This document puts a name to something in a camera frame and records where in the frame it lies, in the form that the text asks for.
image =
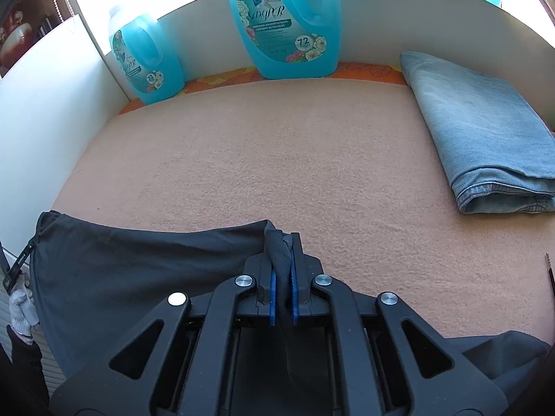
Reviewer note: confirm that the large blue detergent bottle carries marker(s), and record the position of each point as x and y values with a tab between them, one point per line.
277	30

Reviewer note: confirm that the small blue detergent bottle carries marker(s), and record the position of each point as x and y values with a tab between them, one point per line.
147	65

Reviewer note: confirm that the folded blue jeans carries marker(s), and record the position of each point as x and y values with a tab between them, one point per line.
477	130

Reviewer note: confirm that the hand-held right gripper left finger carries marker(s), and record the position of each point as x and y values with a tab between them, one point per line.
272	299

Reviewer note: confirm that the thin metal-tipped rod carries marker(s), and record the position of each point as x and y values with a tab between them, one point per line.
550	271

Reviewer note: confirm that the person's left forearm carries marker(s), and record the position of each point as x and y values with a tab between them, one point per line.
21	368

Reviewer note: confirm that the person's left hand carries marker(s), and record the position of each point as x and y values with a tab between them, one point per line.
19	307

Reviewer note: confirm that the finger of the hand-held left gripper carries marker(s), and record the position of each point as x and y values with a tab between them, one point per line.
18	266

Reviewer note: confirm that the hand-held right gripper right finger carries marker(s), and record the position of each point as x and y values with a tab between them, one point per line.
295	299

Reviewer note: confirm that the black pants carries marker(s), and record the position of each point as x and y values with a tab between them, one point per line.
130	268

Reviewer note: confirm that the wooden bookshelf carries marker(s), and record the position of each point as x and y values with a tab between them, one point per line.
21	30

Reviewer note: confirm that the beige felt mat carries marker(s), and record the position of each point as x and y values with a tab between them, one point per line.
260	160

